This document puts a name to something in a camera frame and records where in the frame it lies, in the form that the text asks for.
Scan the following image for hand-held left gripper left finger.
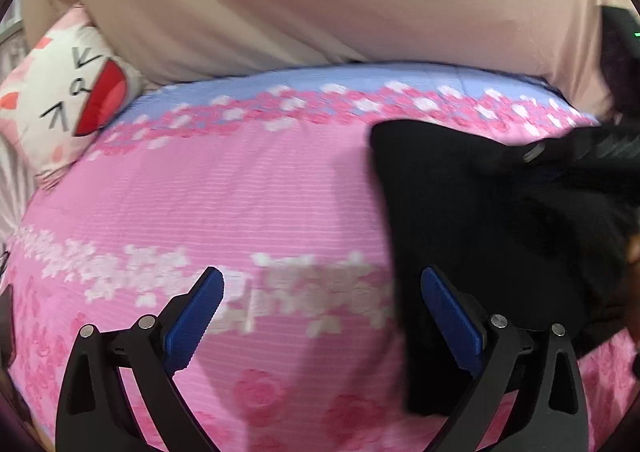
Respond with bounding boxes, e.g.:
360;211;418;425
56;268;225;452

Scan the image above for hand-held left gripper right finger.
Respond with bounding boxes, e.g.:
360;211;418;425
420;267;587;452

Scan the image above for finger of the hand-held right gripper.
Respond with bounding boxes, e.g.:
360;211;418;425
520;124;640;169

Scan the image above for black pants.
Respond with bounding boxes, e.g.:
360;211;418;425
369;119;640;419

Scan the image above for pink rose bed sheet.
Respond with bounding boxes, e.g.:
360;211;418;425
0;62;640;452

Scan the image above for grey striped cloth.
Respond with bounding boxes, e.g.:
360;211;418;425
0;22;40;237

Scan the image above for white cat face pillow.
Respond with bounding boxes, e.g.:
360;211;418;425
0;6;147;189

